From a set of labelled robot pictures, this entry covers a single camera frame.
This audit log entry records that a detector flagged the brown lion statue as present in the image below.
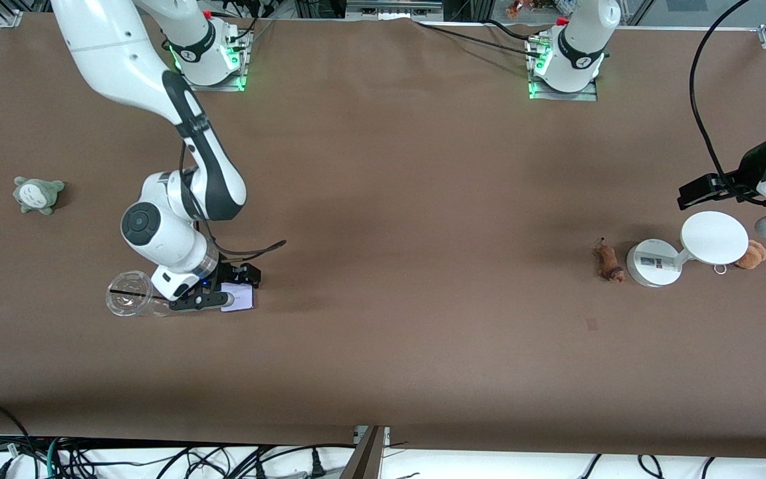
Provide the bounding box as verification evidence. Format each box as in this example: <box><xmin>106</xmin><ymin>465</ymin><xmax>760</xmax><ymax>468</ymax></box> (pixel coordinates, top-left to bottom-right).
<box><xmin>592</xmin><ymin>238</ymin><xmax>625</xmax><ymax>283</ymax></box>

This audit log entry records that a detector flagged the white round desk lamp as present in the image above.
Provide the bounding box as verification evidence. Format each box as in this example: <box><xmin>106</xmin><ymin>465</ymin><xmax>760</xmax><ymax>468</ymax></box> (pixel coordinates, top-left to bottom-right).
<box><xmin>626</xmin><ymin>211</ymin><xmax>749</xmax><ymax>288</ymax></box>

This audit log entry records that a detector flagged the brown teddy bear plush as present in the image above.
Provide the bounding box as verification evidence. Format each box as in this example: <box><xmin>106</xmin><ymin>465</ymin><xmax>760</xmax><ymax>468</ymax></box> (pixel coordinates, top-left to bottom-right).
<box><xmin>734</xmin><ymin>240</ymin><xmax>766</xmax><ymax>270</ymax></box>

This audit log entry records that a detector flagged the clear plastic cup with lid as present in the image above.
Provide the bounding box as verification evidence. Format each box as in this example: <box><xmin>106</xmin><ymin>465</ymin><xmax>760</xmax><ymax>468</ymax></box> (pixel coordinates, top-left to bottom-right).
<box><xmin>105</xmin><ymin>270</ymin><xmax>175</xmax><ymax>319</ymax></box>

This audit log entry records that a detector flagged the brown table cover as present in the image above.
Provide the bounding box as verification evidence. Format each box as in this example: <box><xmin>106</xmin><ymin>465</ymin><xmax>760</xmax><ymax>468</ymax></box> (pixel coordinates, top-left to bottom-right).
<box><xmin>0</xmin><ymin>13</ymin><xmax>766</xmax><ymax>460</ymax></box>

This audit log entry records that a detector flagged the grey green plush toy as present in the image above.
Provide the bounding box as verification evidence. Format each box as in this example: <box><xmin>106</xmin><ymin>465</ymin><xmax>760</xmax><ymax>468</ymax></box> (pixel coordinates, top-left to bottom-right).
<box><xmin>13</xmin><ymin>176</ymin><xmax>65</xmax><ymax>215</ymax></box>

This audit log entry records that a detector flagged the grey metal device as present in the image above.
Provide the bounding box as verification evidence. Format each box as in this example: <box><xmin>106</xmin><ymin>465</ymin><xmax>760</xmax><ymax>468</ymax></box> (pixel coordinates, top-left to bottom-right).
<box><xmin>346</xmin><ymin>0</ymin><xmax>444</xmax><ymax>19</ymax></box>

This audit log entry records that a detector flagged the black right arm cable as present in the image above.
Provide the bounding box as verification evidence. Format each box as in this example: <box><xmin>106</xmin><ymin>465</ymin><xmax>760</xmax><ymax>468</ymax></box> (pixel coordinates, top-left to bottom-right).
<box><xmin>179</xmin><ymin>143</ymin><xmax>287</xmax><ymax>257</ymax></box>

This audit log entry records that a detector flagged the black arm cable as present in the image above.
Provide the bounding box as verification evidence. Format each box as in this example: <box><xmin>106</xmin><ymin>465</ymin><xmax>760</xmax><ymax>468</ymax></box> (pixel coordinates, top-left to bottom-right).
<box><xmin>179</xmin><ymin>143</ymin><xmax>287</xmax><ymax>257</ymax></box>
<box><xmin>689</xmin><ymin>0</ymin><xmax>756</xmax><ymax>194</ymax></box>

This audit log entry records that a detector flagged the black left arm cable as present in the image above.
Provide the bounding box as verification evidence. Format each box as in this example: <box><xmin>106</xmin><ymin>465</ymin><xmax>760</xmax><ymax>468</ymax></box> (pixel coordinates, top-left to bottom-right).
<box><xmin>689</xmin><ymin>0</ymin><xmax>756</xmax><ymax>194</ymax></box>

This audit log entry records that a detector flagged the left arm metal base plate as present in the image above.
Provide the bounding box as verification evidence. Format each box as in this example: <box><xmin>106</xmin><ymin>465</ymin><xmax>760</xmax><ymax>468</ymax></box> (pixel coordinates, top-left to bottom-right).
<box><xmin>528</xmin><ymin>40</ymin><xmax>598</xmax><ymax>102</ymax></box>

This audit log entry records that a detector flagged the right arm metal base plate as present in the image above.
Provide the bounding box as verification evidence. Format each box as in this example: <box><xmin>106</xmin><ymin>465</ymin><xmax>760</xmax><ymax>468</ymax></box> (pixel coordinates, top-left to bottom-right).
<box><xmin>178</xmin><ymin>30</ymin><xmax>251</xmax><ymax>92</ymax></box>

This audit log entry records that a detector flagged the black power plug cable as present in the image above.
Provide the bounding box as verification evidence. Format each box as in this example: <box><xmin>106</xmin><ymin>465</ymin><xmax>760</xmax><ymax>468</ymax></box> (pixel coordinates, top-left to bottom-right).
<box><xmin>250</xmin><ymin>444</ymin><xmax>357</xmax><ymax>478</ymax></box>

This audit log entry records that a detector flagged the aluminium frame post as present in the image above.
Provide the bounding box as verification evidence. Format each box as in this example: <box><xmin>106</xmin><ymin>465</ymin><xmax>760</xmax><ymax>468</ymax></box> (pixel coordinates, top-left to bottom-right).
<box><xmin>340</xmin><ymin>426</ymin><xmax>390</xmax><ymax>479</ymax></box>

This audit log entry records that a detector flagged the short black table cable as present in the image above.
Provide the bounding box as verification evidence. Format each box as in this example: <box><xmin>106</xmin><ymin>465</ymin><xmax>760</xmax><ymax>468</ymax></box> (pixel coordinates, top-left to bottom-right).
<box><xmin>486</xmin><ymin>19</ymin><xmax>538</xmax><ymax>42</ymax></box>

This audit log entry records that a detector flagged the green cable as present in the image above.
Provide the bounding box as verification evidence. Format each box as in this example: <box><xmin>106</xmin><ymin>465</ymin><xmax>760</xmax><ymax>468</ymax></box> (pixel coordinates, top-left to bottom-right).
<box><xmin>46</xmin><ymin>437</ymin><xmax>64</xmax><ymax>479</ymax></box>

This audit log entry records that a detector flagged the long black table cable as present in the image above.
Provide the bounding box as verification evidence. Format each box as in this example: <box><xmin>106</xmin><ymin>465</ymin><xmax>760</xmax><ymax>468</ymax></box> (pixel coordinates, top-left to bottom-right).
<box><xmin>415</xmin><ymin>21</ymin><xmax>543</xmax><ymax>55</ymax></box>

